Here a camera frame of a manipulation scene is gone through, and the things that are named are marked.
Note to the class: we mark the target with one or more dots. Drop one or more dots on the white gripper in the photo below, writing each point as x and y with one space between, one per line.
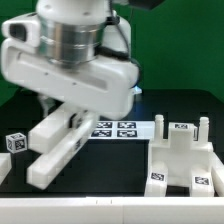
103 85

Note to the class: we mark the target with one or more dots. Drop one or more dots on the white chair back frame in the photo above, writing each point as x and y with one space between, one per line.
57 143

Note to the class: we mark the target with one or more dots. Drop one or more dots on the white tagged cube nut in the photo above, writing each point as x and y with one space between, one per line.
195 133
16 142

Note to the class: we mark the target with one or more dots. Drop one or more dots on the white chair seat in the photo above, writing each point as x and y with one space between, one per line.
179 151

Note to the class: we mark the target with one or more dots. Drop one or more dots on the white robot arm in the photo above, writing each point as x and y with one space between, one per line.
74 51

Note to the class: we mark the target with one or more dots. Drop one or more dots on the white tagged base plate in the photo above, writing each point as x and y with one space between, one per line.
141 130

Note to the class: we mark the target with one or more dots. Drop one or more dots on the white left fence rail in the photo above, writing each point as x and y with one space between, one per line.
5 165

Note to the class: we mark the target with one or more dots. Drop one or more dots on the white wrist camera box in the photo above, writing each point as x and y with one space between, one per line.
24 29

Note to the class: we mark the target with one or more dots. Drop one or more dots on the white front fence rail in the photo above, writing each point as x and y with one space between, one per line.
118 210

